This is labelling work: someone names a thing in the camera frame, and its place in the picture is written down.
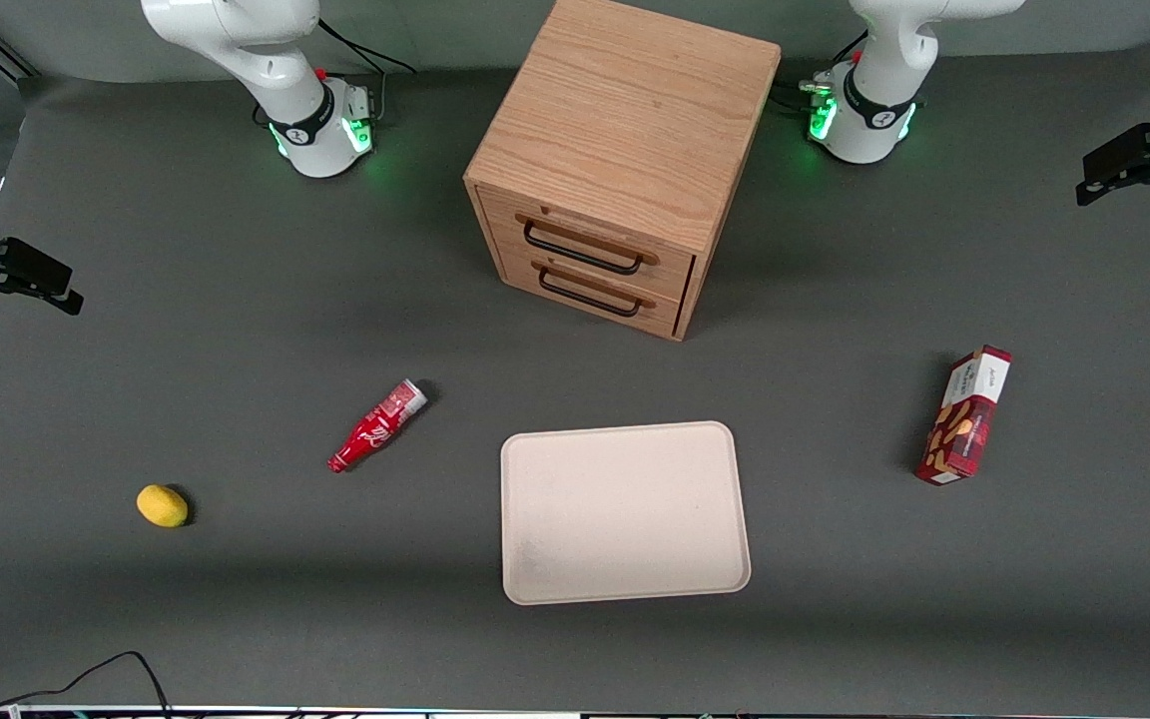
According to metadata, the red cookie box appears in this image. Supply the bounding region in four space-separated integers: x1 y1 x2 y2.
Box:
913 345 1014 487

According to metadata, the beige rectangular tray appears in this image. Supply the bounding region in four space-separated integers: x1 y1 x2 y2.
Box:
500 420 753 607

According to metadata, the yellow lemon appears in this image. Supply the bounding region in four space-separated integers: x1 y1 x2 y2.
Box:
136 484 190 528

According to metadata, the red cola bottle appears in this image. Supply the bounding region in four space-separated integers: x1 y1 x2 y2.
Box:
326 378 430 474

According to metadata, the wooden drawer cabinet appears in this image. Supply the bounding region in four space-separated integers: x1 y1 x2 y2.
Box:
463 0 783 344

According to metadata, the black left arm base cable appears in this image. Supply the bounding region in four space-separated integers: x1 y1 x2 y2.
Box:
771 28 871 115

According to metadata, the black arm base cable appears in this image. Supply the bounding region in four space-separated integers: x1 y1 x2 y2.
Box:
254 17 417 128
771 28 871 115

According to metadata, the black cable on table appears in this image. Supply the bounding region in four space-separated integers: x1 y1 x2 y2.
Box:
0 650 174 719

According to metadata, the black right arm base cable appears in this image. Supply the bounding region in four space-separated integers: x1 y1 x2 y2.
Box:
254 17 417 128

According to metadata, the wooden drawer with longer handle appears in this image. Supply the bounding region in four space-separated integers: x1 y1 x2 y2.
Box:
508 205 697 301

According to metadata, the wooden drawer with shorter handle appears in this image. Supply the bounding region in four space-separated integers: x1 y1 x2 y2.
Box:
498 250 686 338

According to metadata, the long black drawer handle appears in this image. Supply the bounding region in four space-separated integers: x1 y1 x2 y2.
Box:
522 221 645 277

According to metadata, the short black drawer handle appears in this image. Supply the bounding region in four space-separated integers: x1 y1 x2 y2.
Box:
537 267 644 320

